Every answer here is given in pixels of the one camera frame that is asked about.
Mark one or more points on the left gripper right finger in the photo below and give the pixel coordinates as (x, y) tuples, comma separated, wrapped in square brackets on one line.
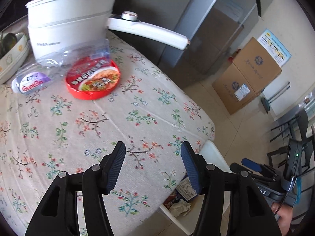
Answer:
[(250, 214)]

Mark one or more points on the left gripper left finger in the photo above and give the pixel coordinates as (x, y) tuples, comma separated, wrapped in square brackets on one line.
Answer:
[(56, 214)]

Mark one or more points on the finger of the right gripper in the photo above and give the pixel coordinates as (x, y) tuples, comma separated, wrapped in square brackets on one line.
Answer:
[(251, 165)]

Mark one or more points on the white tissue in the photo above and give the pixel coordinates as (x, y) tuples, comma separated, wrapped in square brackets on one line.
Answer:
[(179, 208)]

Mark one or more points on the blue white biscuit box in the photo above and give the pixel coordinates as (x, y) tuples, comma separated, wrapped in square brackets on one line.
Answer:
[(184, 188)]

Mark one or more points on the red instant noodle cup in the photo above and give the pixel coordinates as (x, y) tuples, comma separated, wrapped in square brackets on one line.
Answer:
[(92, 78)]

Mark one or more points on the white trash bin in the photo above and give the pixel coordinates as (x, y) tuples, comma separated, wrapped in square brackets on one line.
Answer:
[(187, 223)]

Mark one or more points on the person right hand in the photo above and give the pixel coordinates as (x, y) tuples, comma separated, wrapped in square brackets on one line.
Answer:
[(285, 216)]

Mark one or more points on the black chair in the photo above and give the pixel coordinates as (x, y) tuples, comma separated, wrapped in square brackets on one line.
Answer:
[(296, 128)]

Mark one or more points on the broom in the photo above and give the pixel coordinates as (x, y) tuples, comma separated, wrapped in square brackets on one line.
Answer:
[(266, 102)]

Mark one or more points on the lower cardboard box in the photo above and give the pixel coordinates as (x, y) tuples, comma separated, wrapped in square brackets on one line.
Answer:
[(233, 89)]

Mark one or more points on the cardboard box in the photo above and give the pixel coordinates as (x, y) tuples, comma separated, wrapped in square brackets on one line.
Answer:
[(256, 65), (233, 89)]

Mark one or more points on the upper cardboard box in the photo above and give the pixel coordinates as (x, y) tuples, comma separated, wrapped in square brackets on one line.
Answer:
[(256, 65)]

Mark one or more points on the blue white printed box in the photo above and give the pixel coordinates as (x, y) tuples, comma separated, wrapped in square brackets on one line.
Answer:
[(274, 47)]

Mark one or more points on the floral tablecloth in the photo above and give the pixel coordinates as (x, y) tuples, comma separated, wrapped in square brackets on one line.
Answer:
[(49, 131)]

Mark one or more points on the grey refrigerator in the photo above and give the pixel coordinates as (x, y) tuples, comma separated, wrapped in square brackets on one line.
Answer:
[(214, 28)]

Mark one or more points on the stacked white bowls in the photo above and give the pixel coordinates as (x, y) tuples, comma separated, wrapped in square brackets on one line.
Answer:
[(15, 57)]

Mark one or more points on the dark green pumpkin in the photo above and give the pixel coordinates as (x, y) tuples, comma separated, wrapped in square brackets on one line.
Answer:
[(7, 43)]

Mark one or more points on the white electric cooking pot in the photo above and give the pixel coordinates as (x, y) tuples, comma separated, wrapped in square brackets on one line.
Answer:
[(57, 24)]

